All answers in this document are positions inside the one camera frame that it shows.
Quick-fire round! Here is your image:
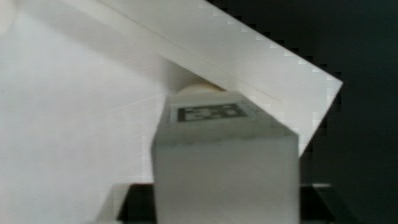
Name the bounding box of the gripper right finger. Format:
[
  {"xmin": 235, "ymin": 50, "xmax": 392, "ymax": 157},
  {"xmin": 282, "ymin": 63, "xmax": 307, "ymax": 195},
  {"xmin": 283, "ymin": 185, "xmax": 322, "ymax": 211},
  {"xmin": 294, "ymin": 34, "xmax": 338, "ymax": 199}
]
[{"xmin": 299, "ymin": 183, "xmax": 358, "ymax": 224}]

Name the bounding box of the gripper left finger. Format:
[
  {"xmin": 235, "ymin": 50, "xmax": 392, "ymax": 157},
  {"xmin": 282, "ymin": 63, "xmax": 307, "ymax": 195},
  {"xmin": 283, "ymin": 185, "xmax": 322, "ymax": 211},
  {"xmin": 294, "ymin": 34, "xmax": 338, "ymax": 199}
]
[{"xmin": 93, "ymin": 182, "xmax": 155, "ymax": 224}]

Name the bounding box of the white leg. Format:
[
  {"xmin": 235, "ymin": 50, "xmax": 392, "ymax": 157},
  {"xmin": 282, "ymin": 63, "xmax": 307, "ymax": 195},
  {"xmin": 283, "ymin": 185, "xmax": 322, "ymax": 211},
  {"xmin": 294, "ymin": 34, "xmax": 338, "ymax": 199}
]
[{"xmin": 150, "ymin": 84, "xmax": 299, "ymax": 224}]

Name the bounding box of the white square tabletop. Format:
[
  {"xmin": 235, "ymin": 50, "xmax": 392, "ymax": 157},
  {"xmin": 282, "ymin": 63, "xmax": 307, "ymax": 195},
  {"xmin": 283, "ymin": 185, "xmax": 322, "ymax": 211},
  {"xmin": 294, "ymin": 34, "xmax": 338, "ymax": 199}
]
[{"xmin": 0, "ymin": 0, "xmax": 340, "ymax": 224}]

